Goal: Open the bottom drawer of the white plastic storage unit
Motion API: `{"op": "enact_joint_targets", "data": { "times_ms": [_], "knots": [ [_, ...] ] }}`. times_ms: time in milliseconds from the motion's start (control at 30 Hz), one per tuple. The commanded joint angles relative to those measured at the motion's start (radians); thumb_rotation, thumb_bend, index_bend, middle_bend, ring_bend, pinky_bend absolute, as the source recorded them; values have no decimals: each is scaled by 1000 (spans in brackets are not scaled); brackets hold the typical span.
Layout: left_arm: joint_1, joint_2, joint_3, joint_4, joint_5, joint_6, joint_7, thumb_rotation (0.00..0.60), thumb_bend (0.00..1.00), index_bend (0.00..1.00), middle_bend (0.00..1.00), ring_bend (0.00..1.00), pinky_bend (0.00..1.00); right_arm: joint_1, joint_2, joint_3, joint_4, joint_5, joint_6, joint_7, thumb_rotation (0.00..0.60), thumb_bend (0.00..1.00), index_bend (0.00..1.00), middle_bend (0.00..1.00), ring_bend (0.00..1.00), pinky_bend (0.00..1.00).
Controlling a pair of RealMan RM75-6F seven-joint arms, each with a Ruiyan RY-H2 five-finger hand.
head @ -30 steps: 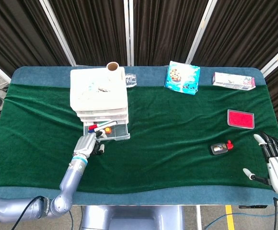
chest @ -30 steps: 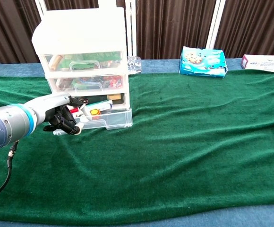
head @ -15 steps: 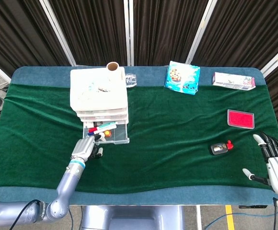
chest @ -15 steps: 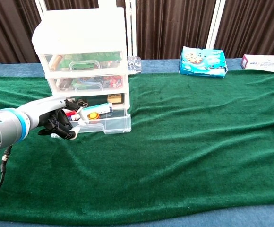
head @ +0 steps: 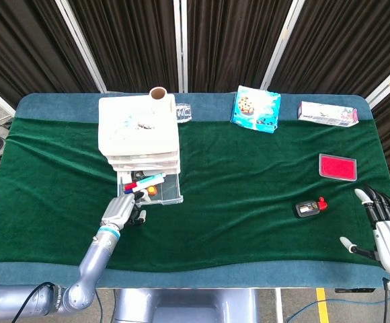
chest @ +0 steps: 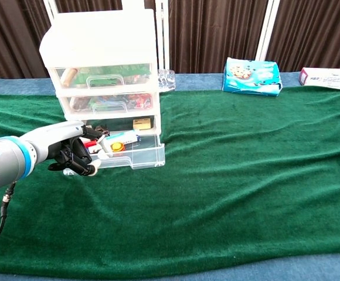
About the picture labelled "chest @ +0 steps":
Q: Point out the green velvet tablecloth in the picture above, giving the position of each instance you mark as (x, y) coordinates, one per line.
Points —
(202, 190)

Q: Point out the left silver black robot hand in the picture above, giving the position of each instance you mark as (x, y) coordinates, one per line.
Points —
(58, 134)

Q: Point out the wooden roller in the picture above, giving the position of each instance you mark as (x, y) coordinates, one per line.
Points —
(68, 76)

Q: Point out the blue cookie package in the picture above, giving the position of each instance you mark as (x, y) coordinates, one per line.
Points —
(252, 77)

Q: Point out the white pink carton box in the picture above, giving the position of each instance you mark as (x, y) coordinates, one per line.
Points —
(328, 79)

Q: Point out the white labelled tube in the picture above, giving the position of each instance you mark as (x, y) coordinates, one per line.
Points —
(123, 137)

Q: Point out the small cardboard box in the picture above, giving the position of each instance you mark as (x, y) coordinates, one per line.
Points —
(142, 123)

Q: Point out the white plastic drawer unit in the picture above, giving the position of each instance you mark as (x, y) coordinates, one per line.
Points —
(99, 38)

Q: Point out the clear drawer with stationery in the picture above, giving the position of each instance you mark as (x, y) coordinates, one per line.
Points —
(146, 155)

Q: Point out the crumpled clear plastic bottle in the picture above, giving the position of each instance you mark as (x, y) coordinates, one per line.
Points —
(166, 80)

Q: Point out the green package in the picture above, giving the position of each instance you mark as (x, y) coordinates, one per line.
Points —
(132, 71)

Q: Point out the clear drawer with green pack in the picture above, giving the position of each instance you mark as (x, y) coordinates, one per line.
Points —
(57, 74)

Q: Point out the clear drawer with snack packs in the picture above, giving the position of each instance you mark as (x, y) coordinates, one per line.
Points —
(111, 104)

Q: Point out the yellow round container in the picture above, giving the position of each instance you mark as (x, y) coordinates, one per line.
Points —
(118, 146)

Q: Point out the red snack pack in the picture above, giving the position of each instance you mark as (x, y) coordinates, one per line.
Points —
(140, 101)

